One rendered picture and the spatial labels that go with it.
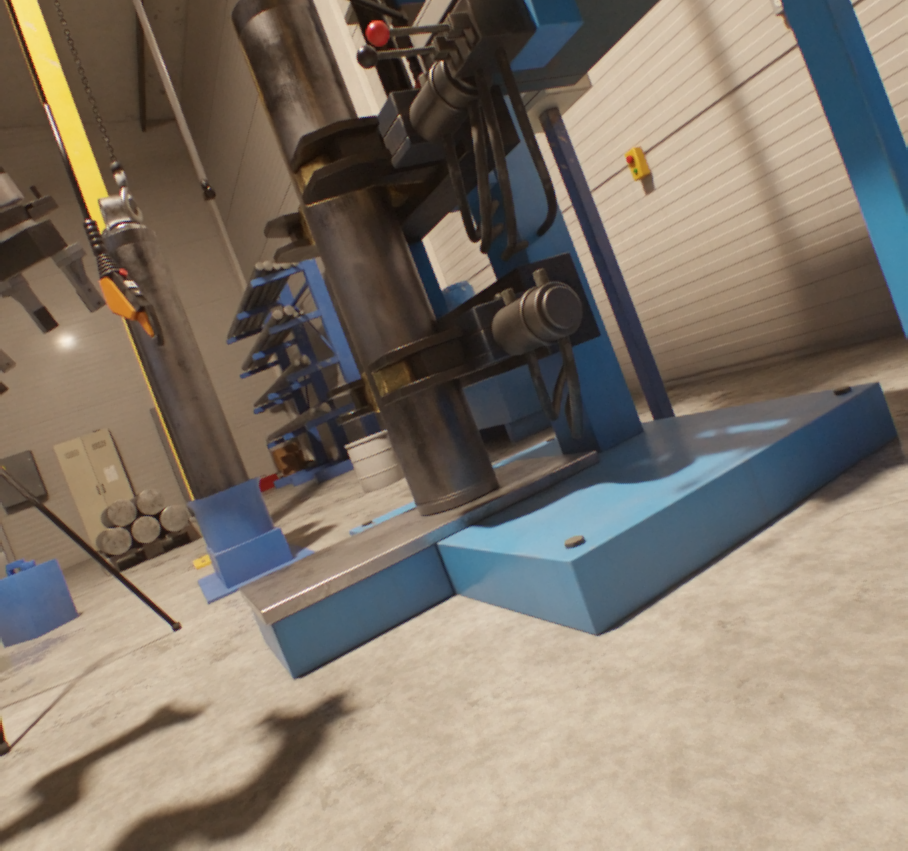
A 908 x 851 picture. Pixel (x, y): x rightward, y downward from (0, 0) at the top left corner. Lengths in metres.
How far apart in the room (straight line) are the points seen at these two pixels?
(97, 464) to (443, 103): 10.61
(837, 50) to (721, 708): 0.87
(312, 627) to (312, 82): 1.22
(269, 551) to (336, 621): 1.38
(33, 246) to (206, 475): 1.70
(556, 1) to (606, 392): 0.95
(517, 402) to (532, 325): 2.64
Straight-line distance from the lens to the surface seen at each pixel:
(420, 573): 1.43
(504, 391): 3.83
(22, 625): 4.08
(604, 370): 1.80
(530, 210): 1.82
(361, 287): 1.57
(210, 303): 12.65
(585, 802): 0.73
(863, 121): 1.11
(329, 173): 1.41
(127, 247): 2.92
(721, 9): 3.31
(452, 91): 1.32
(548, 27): 1.29
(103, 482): 11.58
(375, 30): 1.15
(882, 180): 1.11
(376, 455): 4.18
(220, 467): 2.74
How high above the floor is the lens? 0.41
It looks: 1 degrees down
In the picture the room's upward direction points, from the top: 21 degrees counter-clockwise
